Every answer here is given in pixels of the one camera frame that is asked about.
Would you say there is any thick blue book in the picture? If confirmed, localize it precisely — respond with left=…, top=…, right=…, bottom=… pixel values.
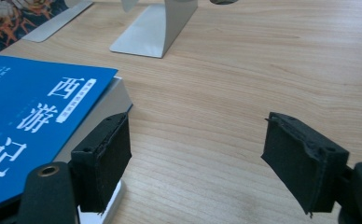
left=0, top=55, right=134, bottom=218

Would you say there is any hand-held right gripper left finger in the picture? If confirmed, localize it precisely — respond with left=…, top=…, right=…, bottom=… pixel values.
left=70, top=111, right=132, bottom=216

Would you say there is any grey metal extendable book stand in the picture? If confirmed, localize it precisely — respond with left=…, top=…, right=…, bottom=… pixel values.
left=21, top=0, right=239, bottom=59

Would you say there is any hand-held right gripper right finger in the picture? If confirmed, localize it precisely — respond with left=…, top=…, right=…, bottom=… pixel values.
left=260, top=111, right=351, bottom=217

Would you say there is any dark illustrated book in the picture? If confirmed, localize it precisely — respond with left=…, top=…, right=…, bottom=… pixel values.
left=0, top=0, right=69, bottom=61

